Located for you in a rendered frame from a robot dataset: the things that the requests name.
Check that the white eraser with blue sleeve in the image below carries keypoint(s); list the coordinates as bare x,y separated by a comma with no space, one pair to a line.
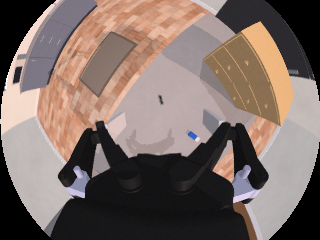
193,136

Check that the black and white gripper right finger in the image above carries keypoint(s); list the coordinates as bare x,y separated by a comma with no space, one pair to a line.
249,173

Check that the small wooden chest of drawers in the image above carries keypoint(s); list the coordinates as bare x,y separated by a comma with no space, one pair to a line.
271,59

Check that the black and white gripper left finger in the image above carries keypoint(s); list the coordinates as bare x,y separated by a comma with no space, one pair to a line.
78,170

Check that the wooden drawer with knob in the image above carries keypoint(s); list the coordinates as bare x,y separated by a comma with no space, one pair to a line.
218,70
245,55
264,94
230,88
232,68
248,98

